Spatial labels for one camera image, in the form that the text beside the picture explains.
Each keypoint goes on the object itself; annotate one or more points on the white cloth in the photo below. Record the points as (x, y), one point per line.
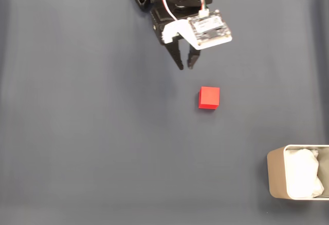
(300, 173)

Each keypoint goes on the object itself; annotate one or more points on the camera board on white mount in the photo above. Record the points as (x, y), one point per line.
(210, 29)

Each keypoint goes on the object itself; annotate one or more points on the beige square box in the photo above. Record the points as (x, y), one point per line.
(276, 173)

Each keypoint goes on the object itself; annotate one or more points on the red cube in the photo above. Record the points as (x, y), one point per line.
(209, 96)

